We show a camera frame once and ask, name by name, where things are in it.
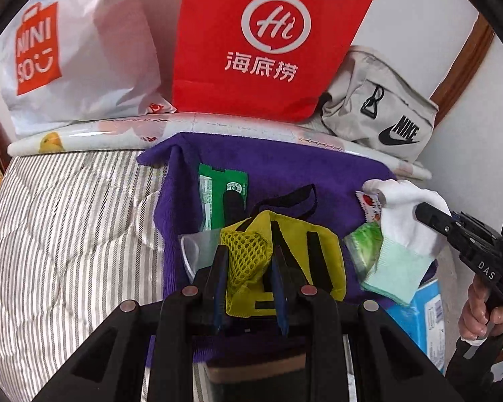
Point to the small red white packet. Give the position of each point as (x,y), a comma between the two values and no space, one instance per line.
(369,207)

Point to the rolled printed white mat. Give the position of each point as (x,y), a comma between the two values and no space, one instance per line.
(109,134)

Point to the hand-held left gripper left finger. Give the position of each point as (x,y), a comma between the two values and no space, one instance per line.
(219,297)

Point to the purple towel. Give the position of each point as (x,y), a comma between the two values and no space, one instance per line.
(276,163)

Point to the white plastic shopping bag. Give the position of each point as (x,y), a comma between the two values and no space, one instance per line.
(100,63)

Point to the blue tissue box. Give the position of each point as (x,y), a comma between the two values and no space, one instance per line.
(423,322)

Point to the green snack packet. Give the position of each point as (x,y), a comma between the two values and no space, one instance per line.
(218,192)

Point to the green tissue pack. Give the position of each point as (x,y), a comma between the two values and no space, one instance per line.
(362,251)

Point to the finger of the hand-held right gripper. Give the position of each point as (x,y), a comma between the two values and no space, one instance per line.
(436,220)

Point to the yellow mesh pouch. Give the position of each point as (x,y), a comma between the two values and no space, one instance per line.
(322,255)

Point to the beige waist bag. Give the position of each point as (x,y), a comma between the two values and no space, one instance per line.
(381,109)

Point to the wooden door frame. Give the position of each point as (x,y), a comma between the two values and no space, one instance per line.
(465,63)

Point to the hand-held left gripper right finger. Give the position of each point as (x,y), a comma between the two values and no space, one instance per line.
(280,297)

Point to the white sock mint cuff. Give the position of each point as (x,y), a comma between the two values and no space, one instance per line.
(402,226)

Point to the white mesh pouch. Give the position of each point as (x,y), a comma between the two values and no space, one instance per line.
(195,251)

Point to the person's right hand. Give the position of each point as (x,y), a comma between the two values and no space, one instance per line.
(475,322)

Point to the red paper bag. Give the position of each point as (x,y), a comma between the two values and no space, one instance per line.
(272,42)

